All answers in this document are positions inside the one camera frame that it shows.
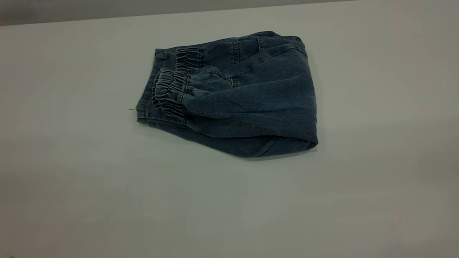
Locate blue denim shorts with print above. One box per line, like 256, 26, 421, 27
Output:
128, 30, 319, 158

